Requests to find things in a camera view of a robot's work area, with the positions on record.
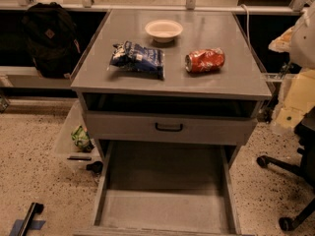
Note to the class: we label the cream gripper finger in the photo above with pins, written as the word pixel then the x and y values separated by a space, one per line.
pixel 282 43
pixel 297 97

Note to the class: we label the crushed red coke can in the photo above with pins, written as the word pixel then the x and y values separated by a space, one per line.
pixel 204 60

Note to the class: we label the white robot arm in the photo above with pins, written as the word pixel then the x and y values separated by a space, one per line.
pixel 299 42

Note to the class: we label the grey metal drawer cabinet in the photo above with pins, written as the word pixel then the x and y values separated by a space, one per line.
pixel 237 90

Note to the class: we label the open grey lower drawer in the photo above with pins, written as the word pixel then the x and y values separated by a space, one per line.
pixel 163 189

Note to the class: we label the closed grey drawer front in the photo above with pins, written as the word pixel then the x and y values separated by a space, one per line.
pixel 196 130

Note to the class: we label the black office chair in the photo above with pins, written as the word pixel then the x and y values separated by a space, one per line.
pixel 305 130

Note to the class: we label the white paper bowl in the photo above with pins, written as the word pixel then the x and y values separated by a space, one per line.
pixel 163 31

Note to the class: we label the blue chip bag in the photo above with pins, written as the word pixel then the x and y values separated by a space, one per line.
pixel 137 58

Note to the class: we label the green snack bag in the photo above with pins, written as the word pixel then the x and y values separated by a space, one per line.
pixel 81 139

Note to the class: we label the clear plastic bin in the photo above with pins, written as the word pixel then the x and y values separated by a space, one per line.
pixel 66 150

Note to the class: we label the black backpack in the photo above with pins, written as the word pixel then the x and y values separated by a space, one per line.
pixel 52 40

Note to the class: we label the black bar on floor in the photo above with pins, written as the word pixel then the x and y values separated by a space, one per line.
pixel 35 208

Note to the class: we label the blue floor tape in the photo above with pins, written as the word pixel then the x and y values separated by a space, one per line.
pixel 35 225

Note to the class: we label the black drawer handle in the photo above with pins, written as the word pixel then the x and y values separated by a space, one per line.
pixel 168 128

